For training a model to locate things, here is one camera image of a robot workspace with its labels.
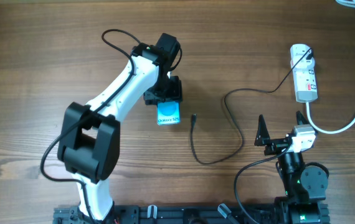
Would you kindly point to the Galaxy S25 smartphone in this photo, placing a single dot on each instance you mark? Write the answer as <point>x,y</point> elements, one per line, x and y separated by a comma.
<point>168,113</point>

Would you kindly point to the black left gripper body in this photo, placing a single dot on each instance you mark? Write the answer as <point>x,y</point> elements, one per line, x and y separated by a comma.
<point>165,89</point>

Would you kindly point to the white power strip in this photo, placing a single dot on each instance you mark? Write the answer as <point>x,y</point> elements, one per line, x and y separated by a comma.
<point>303,68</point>

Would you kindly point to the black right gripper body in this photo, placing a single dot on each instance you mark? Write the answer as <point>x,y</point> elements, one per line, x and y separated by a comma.
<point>276,147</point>

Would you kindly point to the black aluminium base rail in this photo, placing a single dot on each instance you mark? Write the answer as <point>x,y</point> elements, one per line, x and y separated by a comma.
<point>261,213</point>

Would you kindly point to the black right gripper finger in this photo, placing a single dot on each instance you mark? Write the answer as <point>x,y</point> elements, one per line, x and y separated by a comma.
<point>300,119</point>
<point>262,137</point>

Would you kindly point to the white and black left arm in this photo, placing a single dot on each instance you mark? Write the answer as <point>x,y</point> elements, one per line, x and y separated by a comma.
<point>89,144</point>

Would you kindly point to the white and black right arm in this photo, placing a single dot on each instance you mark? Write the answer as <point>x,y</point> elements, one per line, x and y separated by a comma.
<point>305,184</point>

